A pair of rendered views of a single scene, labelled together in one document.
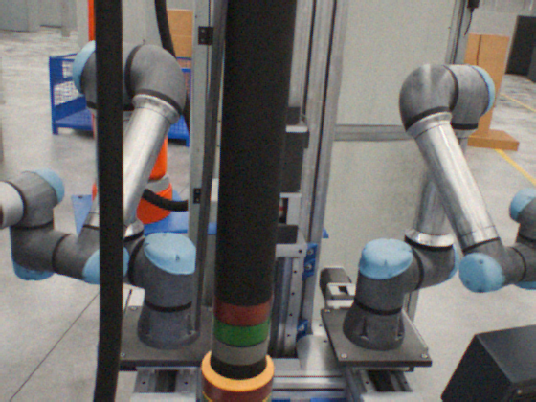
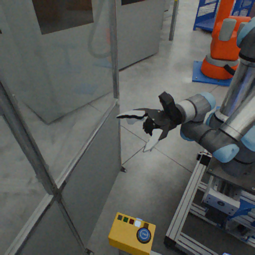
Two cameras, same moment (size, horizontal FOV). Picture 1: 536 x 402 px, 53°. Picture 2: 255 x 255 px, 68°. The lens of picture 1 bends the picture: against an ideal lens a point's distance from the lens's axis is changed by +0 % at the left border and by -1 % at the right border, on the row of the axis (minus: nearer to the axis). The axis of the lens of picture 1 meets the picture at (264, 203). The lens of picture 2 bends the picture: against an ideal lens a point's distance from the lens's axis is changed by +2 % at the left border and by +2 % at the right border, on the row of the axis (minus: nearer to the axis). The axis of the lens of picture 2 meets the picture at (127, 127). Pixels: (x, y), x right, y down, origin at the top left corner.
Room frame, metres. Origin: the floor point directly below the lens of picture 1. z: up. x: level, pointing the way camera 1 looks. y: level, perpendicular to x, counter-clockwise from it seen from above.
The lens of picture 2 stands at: (0.29, 0.26, 1.84)
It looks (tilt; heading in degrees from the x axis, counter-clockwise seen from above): 43 degrees down; 39
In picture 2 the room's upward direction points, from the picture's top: straight up
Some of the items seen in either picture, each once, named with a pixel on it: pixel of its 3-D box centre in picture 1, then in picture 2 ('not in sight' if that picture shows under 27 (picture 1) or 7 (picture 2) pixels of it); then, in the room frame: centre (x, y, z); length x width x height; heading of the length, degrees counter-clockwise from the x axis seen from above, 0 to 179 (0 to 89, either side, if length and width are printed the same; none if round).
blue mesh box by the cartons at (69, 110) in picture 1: (101, 92); (219, 11); (7.35, 2.31, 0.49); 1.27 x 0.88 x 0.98; 175
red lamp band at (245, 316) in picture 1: (242, 300); not in sight; (0.27, 0.01, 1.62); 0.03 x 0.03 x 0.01
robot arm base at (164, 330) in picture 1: (169, 312); (238, 159); (1.09, 0.20, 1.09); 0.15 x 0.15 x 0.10
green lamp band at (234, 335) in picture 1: (240, 320); not in sight; (0.27, 0.01, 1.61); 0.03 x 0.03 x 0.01
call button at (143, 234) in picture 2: not in sight; (144, 234); (0.52, 0.37, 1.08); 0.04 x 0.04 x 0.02
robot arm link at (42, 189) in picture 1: (30, 195); (197, 105); (0.89, 0.41, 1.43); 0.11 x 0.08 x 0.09; 161
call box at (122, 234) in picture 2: not in sight; (132, 235); (0.51, 0.41, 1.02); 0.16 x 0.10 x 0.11; 110
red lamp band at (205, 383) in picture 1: (237, 374); not in sight; (0.27, 0.01, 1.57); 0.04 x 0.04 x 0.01
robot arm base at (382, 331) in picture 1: (375, 315); not in sight; (1.15, -0.29, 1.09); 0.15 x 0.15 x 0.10
